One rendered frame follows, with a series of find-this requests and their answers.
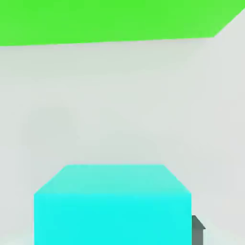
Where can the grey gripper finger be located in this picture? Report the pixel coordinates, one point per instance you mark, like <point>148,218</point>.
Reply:
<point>196,232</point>

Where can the small cyan cube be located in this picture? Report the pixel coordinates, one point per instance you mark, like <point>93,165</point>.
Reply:
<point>113,210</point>

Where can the large green box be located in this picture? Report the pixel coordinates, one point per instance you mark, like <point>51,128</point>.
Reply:
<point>107,19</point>

